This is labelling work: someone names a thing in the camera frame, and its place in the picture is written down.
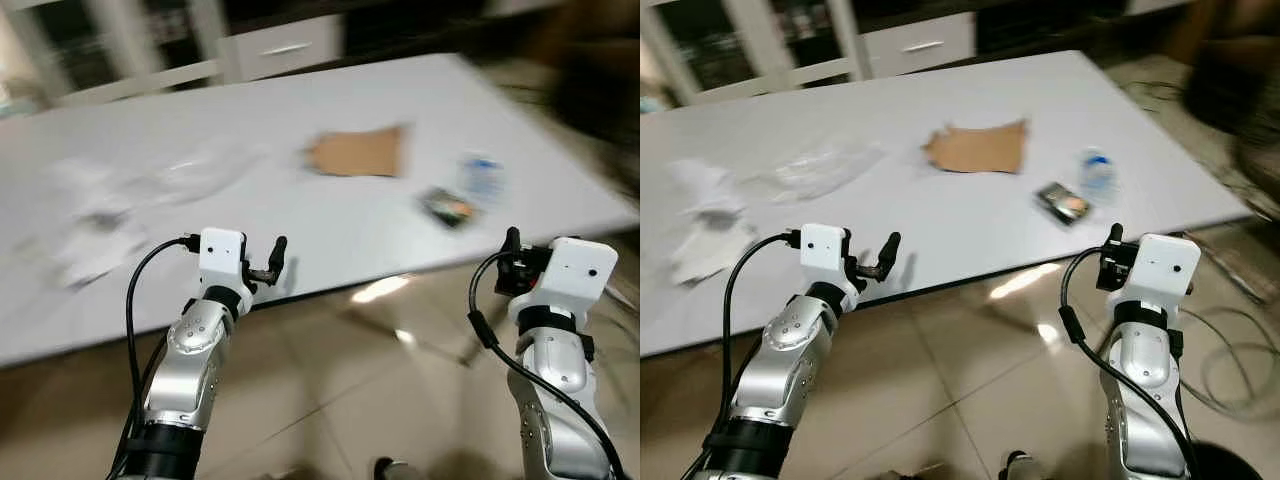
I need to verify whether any large crumpled white tissue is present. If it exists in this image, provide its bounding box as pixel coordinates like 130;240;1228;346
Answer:
50;213;153;289
668;212;763;288

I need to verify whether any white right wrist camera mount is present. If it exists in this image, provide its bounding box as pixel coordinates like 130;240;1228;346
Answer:
509;237;620;327
1112;233;1201;321

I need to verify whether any clear plastic bag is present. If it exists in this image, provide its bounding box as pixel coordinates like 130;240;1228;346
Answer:
745;136;889;204
125;138;269;208

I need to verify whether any clear plastic water bottle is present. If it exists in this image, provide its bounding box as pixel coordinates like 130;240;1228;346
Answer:
458;150;508;208
1077;146;1121;206

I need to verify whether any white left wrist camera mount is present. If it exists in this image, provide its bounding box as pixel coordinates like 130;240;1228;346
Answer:
197;227;250;294
797;223;852;292

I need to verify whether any dark office chair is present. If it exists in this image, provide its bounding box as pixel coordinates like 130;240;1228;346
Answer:
545;0;641;196
1165;0;1280;216

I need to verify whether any brown cardboard piece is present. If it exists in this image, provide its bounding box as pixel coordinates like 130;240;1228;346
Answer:
303;123;413;181
921;119;1031;177

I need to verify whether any white cabinet with drawers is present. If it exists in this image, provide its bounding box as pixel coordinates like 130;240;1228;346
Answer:
0;0;566;111
640;0;1191;113

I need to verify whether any dark snack wrapper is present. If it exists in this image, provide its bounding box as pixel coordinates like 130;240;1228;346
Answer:
417;186;481;231
1034;181;1094;228

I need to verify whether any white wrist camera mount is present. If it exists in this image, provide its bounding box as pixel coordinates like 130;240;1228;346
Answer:
509;237;620;327
197;227;250;294
1112;233;1201;321
797;223;852;292

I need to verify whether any small crumpled white tissue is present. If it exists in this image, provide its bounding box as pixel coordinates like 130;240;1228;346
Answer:
665;157;746;216

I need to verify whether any grey floor cable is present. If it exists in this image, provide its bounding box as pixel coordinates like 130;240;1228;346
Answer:
1175;235;1280;419

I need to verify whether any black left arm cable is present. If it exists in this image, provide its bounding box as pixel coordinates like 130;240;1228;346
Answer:
105;234;202;479
690;230;801;479

